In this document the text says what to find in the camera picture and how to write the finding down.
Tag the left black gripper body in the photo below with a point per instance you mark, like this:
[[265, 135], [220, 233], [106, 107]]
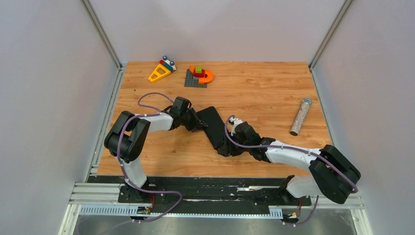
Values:
[[189, 119]]

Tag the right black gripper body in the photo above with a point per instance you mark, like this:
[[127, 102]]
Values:
[[233, 149]]

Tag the black zip tool case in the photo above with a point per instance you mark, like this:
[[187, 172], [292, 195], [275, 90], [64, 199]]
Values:
[[215, 130]]

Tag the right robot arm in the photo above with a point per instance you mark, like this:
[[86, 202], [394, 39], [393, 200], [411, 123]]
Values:
[[331, 173]]

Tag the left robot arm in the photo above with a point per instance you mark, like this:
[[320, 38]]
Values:
[[127, 137]]

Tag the grey lego baseplate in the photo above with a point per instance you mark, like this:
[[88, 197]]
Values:
[[192, 81]]

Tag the red lego block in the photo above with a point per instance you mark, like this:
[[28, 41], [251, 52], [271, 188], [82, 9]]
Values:
[[199, 75]]

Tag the orange curved toy piece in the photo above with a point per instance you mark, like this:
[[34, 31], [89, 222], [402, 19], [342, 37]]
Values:
[[208, 76]]

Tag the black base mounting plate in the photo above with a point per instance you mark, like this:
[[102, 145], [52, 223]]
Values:
[[211, 195]]

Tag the yellow triangle toy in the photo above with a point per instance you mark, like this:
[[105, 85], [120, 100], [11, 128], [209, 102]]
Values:
[[164, 68]]

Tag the clear tube of beads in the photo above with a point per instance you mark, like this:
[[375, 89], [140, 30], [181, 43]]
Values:
[[300, 117]]

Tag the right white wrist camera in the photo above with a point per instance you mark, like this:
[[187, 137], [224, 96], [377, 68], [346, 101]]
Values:
[[234, 122]]

